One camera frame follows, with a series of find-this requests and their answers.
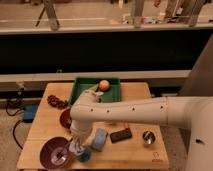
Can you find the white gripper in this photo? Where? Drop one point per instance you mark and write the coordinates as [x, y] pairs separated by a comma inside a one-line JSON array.
[[81, 130]]

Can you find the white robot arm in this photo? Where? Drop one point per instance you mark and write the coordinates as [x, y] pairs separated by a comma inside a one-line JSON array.
[[194, 113]]

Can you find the small metal cup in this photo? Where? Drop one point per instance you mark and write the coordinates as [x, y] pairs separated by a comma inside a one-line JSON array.
[[148, 137]]

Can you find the dark red small bowl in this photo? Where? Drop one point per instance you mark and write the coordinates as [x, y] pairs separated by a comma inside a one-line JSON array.
[[65, 119]]

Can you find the black rectangular remote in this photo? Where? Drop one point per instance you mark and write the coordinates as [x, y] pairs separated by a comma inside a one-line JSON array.
[[120, 135]]

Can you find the green plastic tray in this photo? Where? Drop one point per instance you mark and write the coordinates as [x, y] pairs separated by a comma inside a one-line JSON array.
[[113, 94]]

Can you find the orange ball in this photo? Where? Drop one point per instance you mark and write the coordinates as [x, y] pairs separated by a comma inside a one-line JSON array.
[[104, 85]]

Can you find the blue box on floor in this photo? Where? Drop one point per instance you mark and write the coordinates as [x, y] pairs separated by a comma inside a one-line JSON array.
[[29, 113]]

